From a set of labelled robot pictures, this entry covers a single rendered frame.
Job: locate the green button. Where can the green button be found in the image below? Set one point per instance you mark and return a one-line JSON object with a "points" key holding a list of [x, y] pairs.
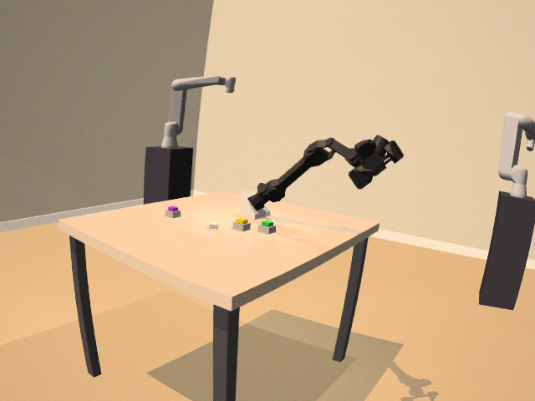
{"points": [[267, 227]]}

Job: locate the yellow button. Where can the yellow button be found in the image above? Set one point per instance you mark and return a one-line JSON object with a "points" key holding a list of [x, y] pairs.
{"points": [[241, 225]]}

